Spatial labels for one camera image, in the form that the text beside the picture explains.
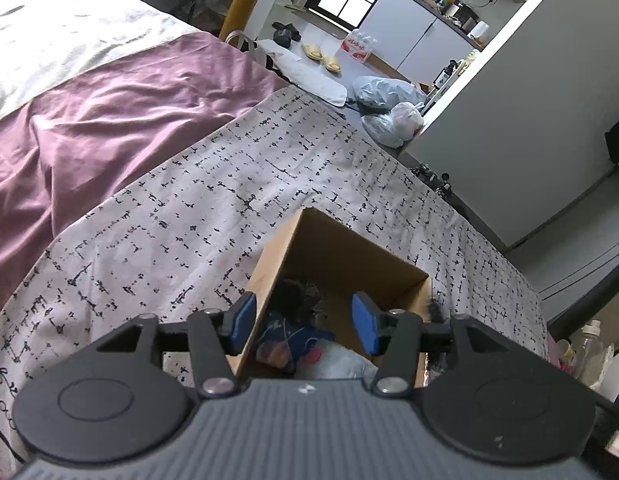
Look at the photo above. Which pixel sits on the grey plastic bag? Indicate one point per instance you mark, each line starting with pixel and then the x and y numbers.
pixel 384 92

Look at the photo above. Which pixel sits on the white and red plastic bag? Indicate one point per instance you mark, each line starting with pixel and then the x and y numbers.
pixel 397 122

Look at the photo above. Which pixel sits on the black and white plush toy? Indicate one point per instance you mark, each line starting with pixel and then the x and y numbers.
pixel 298 294

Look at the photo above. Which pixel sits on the pack of water bottles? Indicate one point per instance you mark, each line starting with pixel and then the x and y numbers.
pixel 358 46

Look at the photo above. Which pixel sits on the white blanket with black marks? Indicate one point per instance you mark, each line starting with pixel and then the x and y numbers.
pixel 239 175

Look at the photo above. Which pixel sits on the white tote bag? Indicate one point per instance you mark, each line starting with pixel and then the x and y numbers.
pixel 242 42

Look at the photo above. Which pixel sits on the fluffy grey and pink plush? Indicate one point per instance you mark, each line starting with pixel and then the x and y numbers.
pixel 339 362

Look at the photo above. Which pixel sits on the brown cardboard box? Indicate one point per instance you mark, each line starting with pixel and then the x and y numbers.
pixel 339 255

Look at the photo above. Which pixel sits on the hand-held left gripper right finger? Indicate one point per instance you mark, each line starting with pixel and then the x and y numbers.
pixel 367 325

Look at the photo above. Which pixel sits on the white floor mat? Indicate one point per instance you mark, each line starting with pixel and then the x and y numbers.
pixel 309 77

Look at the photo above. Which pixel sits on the yellow slipper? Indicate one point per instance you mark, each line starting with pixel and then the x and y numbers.
pixel 332 63
pixel 313 51

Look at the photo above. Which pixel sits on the grey denim pouch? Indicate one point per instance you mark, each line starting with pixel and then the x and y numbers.
pixel 289 332

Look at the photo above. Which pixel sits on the white quilt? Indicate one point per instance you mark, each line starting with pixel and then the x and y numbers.
pixel 64 30

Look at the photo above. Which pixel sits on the gold-edged table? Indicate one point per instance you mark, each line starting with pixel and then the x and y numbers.
pixel 244 0

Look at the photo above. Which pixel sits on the black dumbbells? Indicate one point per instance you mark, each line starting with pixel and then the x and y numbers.
pixel 432 177

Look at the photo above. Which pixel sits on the black spray bottle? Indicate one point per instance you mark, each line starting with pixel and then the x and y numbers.
pixel 443 76

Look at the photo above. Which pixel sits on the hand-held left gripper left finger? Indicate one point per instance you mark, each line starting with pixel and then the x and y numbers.
pixel 243 322

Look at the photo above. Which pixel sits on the white cabinet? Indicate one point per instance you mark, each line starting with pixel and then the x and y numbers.
pixel 414 35

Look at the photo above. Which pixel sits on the clear plastic bottle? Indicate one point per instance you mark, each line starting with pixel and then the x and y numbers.
pixel 587 347

